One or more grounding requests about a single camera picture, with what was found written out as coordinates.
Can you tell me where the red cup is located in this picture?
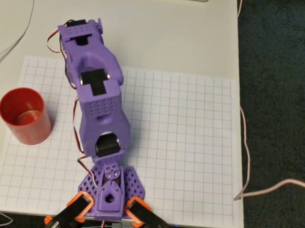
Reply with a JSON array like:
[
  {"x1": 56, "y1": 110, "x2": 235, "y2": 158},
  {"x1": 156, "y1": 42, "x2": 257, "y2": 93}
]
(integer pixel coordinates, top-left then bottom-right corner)
[{"x1": 0, "y1": 86, "x2": 54, "y2": 147}]

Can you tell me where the white grid paper sheet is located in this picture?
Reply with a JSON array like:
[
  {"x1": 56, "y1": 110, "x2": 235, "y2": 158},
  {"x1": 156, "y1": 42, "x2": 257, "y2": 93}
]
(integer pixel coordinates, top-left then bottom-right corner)
[{"x1": 0, "y1": 54, "x2": 248, "y2": 224}]

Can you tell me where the orange black table clamp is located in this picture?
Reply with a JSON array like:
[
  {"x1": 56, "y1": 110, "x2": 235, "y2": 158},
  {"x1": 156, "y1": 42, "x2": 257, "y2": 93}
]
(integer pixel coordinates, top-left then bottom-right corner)
[
  {"x1": 43, "y1": 189, "x2": 94, "y2": 228},
  {"x1": 125, "y1": 196, "x2": 176, "y2": 228}
]

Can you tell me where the thin white cable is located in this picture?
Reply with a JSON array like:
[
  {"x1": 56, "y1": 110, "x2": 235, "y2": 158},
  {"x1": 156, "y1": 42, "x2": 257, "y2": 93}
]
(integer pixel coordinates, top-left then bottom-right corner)
[{"x1": 0, "y1": 0, "x2": 35, "y2": 74}]

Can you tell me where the red white black servo cable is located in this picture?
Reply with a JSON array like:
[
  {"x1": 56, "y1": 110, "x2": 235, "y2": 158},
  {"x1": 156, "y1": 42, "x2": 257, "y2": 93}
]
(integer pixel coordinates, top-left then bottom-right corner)
[{"x1": 38, "y1": 17, "x2": 108, "y2": 191}]

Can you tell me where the pink cable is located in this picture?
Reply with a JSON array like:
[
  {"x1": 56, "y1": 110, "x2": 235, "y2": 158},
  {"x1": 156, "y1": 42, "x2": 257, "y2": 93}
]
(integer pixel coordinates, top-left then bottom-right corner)
[{"x1": 226, "y1": 0, "x2": 305, "y2": 205}]

